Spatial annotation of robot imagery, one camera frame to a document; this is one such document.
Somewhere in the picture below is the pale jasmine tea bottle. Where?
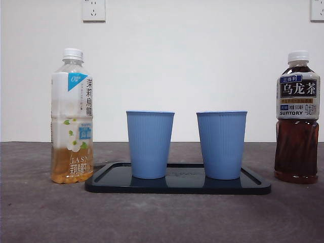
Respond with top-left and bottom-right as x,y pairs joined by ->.
50,48 -> 95,185

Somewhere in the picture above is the white wall power socket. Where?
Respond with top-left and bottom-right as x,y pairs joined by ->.
310,0 -> 324,22
81,0 -> 106,23

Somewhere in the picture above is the dark oolong tea bottle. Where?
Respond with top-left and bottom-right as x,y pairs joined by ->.
274,50 -> 321,185

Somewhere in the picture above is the dark rectangular serving tray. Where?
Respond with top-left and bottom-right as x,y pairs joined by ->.
84,162 -> 272,195

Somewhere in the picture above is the blue ribbed plastic cup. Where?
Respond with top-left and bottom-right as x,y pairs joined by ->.
196,110 -> 248,180
126,110 -> 176,180

